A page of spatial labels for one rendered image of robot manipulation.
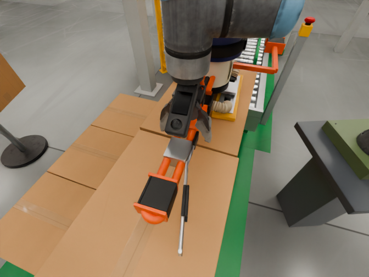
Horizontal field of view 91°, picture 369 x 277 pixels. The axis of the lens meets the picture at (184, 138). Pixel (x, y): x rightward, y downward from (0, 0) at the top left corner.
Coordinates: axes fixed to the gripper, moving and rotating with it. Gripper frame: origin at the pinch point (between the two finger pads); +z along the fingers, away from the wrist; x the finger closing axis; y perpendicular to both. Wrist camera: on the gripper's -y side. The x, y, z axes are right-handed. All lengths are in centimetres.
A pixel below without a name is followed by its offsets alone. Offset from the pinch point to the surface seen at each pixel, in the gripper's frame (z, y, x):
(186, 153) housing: -1.1, -5.5, -2.3
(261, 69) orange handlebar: -0.5, 45.3, -19.7
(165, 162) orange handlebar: -0.4, -9.5, 2.1
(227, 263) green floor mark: 107, -10, -33
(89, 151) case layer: 53, 14, 67
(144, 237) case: 13.2, -25.1, 3.3
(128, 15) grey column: 19, 150, 105
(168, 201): -1.8, -19.4, -2.6
